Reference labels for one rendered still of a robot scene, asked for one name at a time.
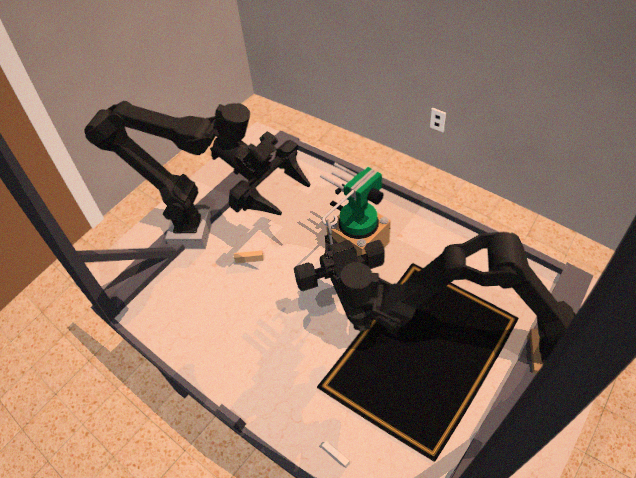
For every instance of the black cylinder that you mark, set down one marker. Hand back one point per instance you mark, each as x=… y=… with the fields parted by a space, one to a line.
x=375 y=196

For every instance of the black rectangular mat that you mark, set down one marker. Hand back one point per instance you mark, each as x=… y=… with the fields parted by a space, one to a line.
x=417 y=382

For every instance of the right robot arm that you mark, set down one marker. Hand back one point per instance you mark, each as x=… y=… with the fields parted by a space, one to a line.
x=393 y=303

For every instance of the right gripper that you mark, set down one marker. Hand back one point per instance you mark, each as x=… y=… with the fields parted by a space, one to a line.
x=307 y=279

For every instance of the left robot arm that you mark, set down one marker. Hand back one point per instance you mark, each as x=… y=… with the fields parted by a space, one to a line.
x=186 y=133

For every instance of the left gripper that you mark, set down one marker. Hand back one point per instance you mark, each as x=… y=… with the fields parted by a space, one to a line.
x=251 y=198

